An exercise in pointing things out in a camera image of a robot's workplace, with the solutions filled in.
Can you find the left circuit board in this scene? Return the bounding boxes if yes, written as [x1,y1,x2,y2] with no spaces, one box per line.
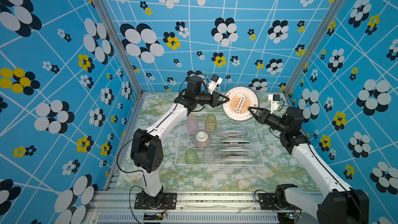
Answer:
[143,212,167,221]

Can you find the pink glass cup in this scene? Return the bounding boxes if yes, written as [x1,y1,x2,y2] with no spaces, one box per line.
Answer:
[187,116,200,134]

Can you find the yellow glass cup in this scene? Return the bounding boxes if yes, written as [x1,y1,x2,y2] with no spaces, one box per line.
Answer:
[204,115,217,133]

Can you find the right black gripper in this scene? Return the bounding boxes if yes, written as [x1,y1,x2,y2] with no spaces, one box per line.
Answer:
[249,107,289,136]

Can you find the green glass cup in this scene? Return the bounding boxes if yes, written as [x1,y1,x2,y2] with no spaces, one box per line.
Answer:
[184,149,200,165]

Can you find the left aluminium frame post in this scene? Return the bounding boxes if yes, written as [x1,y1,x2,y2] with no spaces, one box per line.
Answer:
[94,0,143,98]

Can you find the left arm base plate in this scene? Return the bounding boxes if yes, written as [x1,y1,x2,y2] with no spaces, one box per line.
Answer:
[134,192,177,210]

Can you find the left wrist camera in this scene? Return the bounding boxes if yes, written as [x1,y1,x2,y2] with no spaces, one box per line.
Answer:
[207,74,223,94]

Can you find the dark rimmed white plate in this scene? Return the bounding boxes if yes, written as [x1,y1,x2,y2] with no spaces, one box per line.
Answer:
[219,139,251,148]

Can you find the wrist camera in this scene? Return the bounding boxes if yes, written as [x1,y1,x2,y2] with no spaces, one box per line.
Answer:
[207,74,223,94]
[268,94,280,114]

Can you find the front white plate in rack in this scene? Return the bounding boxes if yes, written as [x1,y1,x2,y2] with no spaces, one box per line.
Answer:
[221,156,255,162]

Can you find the circuit board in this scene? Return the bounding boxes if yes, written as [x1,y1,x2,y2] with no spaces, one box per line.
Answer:
[143,212,167,221]
[278,213,295,224]

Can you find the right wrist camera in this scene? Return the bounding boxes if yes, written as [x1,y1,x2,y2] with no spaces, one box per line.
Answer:
[268,94,280,114]

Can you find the green rimmed white plate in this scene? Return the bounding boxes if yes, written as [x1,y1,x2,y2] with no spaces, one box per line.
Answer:
[216,130,248,138]

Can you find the aluminium front rail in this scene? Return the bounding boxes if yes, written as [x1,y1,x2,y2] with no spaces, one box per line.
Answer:
[84,190,318,224]

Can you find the right circuit board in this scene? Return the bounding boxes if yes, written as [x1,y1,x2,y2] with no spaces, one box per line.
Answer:
[278,213,295,224]

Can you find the aluminium frame post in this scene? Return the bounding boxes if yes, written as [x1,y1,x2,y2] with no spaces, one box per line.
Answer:
[94,0,143,98]
[284,0,346,97]

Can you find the clear glass cup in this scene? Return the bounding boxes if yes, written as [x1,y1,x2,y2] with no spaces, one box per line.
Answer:
[202,148,216,165]

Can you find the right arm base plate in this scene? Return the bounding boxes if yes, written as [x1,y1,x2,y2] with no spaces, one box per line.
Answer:
[256,192,300,212]

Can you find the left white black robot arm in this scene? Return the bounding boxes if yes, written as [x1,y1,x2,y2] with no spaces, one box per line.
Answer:
[130,75,229,207]

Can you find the right aluminium frame post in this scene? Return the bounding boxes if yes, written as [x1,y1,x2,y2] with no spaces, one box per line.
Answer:
[284,0,346,97]

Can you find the orange sunburst plate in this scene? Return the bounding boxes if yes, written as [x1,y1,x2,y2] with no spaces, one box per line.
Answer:
[222,86,260,122]

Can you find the white wire dish rack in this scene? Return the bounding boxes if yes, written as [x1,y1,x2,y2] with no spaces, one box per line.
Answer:
[175,112,264,168]

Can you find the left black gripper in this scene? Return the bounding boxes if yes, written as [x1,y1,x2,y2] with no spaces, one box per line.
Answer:
[194,91,229,108]

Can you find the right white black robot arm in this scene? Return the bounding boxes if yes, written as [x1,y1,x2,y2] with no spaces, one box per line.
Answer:
[248,107,370,224]

